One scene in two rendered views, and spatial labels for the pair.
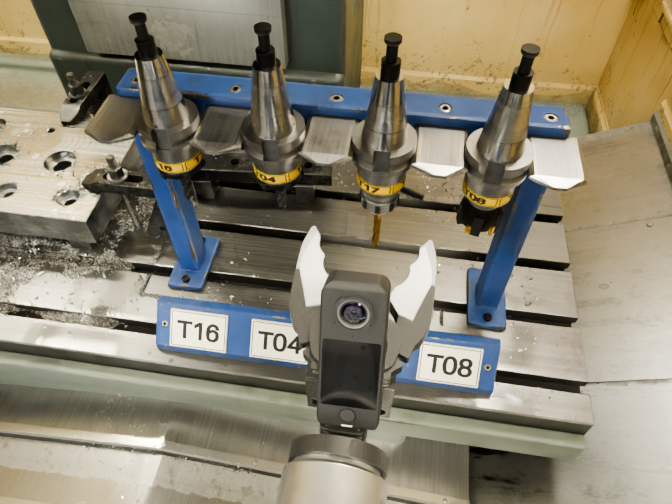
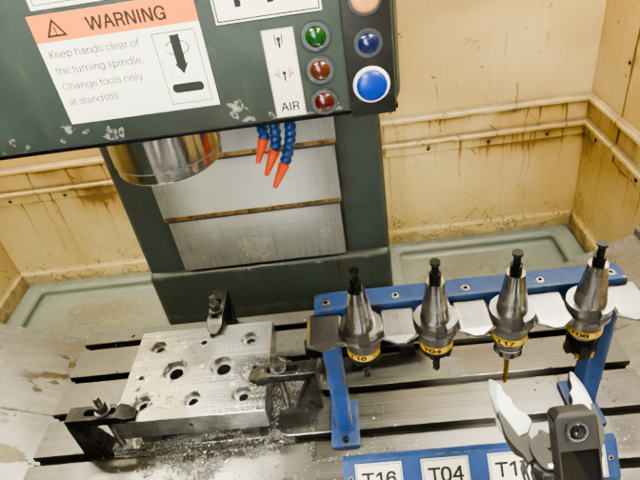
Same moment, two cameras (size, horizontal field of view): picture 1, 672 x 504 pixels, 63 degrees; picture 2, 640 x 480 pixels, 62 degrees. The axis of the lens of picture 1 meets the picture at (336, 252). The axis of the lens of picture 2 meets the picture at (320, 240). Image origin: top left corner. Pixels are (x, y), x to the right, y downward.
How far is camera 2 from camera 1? 0.35 m
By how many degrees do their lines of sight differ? 15
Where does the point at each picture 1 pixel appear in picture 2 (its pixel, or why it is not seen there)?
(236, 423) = not seen: outside the picture
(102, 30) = (199, 252)
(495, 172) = (593, 316)
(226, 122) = (399, 319)
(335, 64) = (382, 240)
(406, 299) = not seen: hidden behind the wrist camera
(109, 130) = (325, 342)
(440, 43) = (443, 202)
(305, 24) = (356, 217)
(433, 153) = (547, 311)
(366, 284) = (581, 411)
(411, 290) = not seen: hidden behind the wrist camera
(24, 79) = (102, 297)
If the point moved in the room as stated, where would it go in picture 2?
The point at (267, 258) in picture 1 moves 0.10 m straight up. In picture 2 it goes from (399, 408) to (396, 374)
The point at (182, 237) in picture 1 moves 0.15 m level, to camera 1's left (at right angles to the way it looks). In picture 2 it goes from (344, 406) to (262, 424)
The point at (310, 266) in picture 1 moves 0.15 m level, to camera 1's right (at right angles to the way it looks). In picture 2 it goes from (506, 408) to (618, 382)
